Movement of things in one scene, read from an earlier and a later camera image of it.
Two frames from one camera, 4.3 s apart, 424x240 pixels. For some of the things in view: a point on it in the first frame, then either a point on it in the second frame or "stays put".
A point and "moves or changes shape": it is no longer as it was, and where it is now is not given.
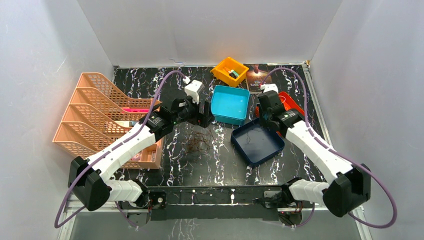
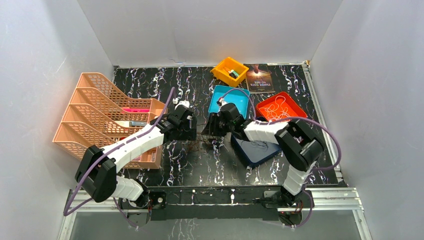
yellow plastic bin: [222, 75] stays put
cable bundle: [199, 141] stays put
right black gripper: [260, 113] → [209, 130]
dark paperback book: [256, 74] stays put
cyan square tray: [229, 104] stays put
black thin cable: [248, 138] moves or changes shape
